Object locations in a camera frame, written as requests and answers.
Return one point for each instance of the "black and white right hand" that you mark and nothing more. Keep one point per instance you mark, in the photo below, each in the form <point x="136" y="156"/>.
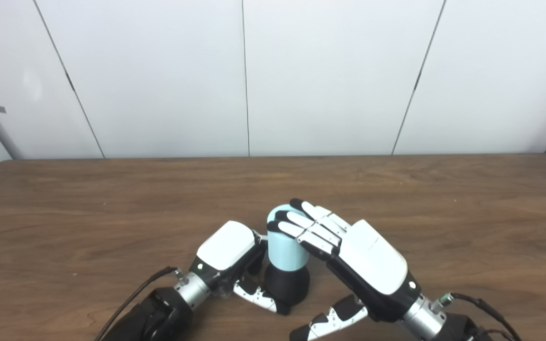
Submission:
<point x="375" y="258"/>

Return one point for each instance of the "black and white left hand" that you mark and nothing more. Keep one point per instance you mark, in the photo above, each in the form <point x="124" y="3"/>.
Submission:
<point x="225" y="244"/>

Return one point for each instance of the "light blue cylinder cup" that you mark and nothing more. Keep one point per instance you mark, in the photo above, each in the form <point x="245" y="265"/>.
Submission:
<point x="285" y="253"/>

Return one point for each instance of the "black funnel-shaped nozzle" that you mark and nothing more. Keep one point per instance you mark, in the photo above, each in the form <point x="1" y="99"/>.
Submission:
<point x="287" y="286"/>

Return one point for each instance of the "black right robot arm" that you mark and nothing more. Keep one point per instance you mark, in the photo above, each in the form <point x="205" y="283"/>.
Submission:
<point x="427" y="319"/>

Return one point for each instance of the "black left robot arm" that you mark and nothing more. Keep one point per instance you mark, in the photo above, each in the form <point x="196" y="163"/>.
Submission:
<point x="159" y="315"/>

